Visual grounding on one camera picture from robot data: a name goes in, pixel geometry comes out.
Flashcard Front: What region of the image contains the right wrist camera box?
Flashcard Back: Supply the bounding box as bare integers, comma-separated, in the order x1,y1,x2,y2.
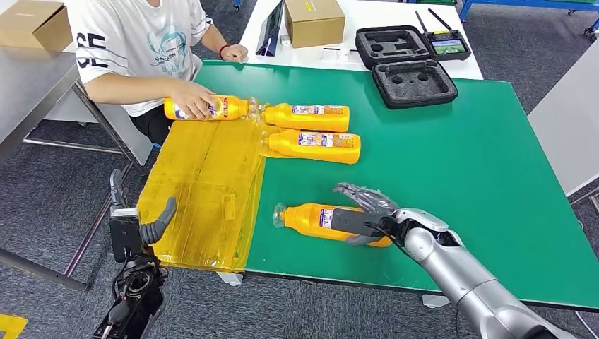
330,208,389,238

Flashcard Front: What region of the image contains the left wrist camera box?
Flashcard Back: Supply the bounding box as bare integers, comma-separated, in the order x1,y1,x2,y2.
108,208,143,264

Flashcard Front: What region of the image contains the person's right hand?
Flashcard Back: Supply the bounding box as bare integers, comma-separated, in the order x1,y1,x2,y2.
168,80,218,120

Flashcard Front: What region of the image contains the cardboard box with yellow mark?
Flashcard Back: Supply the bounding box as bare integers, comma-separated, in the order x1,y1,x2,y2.
284,0,346,49

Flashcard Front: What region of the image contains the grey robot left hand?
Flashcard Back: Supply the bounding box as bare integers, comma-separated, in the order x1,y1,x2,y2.
108,169,178,246

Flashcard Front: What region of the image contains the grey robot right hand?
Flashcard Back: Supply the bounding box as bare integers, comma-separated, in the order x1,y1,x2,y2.
332,181,403,247

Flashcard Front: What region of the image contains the black foam-lined case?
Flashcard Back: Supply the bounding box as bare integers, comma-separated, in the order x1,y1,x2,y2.
355,25,460,110

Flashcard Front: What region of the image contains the yellow plastic film sheet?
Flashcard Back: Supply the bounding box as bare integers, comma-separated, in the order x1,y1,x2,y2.
136,100,282,274

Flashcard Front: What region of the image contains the dark tablet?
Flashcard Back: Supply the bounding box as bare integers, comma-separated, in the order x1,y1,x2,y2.
255,0,285,57

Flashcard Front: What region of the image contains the orange detergent bottle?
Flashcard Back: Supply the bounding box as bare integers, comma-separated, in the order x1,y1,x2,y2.
163,93,261,121
261,129,362,165
259,102,351,133
273,202,394,248

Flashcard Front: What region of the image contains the person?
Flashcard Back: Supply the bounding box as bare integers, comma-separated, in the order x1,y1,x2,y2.
65,0,249,146

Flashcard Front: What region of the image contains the white table foot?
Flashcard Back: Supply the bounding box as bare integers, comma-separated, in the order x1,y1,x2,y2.
421,293,451,309
215,272,244,287

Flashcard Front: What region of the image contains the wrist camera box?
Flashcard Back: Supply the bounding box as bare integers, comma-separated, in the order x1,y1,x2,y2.
330,208,389,238
108,208,143,264

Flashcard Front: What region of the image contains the steel table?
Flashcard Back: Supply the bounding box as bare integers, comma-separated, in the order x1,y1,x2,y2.
0,45,155,293

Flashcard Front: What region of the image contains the plain brown cardboard box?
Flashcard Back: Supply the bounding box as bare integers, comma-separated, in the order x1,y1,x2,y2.
0,0,73,52

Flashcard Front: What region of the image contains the person's left hand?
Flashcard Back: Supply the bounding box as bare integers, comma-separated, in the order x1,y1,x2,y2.
220,43,249,64

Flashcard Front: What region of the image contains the black remote controller with screen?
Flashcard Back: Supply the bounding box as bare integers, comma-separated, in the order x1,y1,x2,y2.
414,8,472,61

